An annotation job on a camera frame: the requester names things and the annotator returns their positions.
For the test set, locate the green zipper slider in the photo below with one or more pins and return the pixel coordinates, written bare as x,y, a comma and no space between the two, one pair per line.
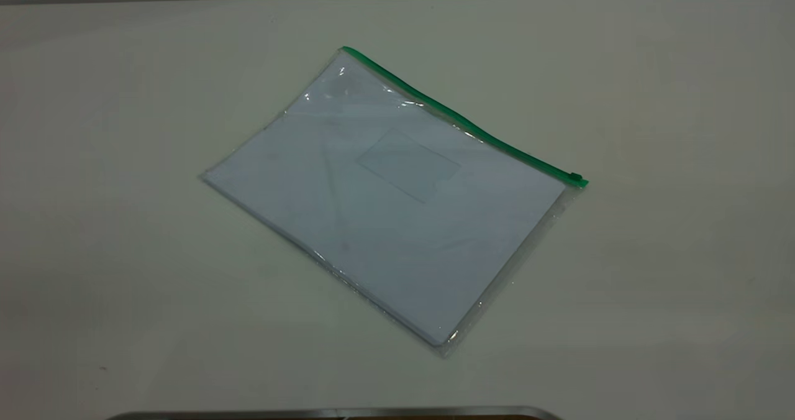
575,176

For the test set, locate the silver metal bar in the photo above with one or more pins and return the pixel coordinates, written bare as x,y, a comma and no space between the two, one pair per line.
335,414

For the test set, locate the white paper stack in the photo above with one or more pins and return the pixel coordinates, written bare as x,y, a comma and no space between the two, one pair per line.
385,215

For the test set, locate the clear plastic zip bag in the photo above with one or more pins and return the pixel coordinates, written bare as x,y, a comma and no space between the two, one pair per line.
391,202

